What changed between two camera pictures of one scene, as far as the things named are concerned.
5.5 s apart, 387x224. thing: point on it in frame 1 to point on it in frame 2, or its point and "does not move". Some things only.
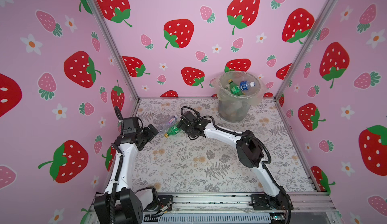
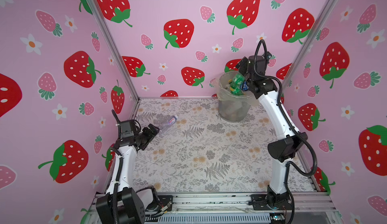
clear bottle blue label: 245,85 does not move
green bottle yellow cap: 173,130 to 237,81
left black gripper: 149,134 does not move
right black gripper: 182,124 to 245,60
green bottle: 235,89 does not move
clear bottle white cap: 171,121 does not move
